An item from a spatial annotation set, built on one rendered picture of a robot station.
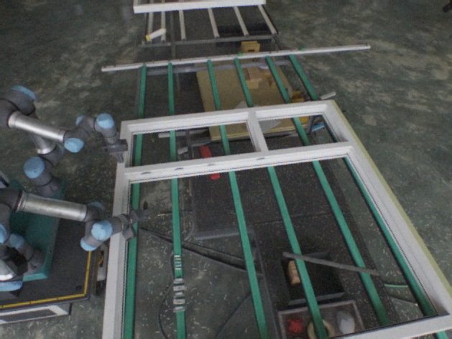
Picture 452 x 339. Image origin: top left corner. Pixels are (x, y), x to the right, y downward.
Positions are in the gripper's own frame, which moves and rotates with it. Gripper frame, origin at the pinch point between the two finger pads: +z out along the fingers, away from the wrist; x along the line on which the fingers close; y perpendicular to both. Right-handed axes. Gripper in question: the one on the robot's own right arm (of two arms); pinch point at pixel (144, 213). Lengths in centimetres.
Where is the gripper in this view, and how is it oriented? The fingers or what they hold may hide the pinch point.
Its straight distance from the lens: 158.8
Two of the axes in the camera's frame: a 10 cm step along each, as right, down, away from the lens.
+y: -4.9, -8.7, 1.0
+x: -7.9, 4.9, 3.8
